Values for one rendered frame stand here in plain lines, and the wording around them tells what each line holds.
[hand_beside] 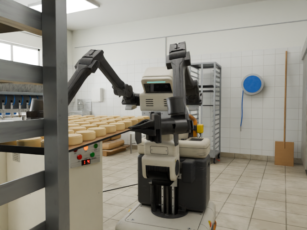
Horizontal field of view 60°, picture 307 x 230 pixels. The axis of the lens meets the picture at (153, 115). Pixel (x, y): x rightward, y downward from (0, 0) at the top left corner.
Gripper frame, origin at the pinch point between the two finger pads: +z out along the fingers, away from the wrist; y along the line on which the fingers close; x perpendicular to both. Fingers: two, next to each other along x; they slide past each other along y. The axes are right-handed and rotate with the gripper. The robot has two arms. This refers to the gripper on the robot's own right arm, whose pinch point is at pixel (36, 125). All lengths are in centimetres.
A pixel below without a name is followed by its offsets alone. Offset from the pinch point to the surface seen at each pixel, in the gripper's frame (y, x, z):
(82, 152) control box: -24, 27, -62
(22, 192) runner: -5, -4, 60
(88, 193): -53, 32, -67
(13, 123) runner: 6, -5, 61
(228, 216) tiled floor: -104, 169, -89
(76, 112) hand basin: -23, 108, -570
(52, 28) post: 21, 1, 58
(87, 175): -40, 32, -67
